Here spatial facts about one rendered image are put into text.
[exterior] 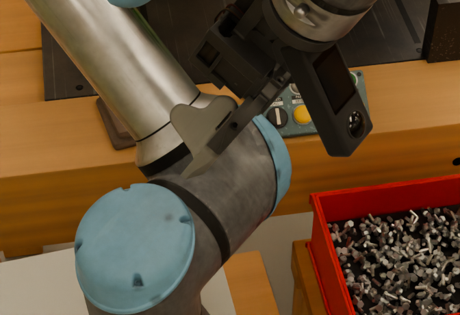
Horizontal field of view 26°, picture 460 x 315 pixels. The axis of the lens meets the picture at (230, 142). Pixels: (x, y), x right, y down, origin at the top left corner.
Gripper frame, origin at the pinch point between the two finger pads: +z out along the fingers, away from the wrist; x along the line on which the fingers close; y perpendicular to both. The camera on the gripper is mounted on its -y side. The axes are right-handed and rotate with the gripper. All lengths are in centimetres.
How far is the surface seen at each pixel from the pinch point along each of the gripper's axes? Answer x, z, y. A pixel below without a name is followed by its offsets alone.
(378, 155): -33.9, 27.5, -16.7
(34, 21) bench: -29, 52, 35
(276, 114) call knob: -25.9, 25.7, -2.2
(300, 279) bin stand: -14.1, 33.6, -19.2
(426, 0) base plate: -64, 28, -8
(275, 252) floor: -70, 121, -25
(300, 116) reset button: -27.6, 24.8, -4.8
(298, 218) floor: -82, 121, -24
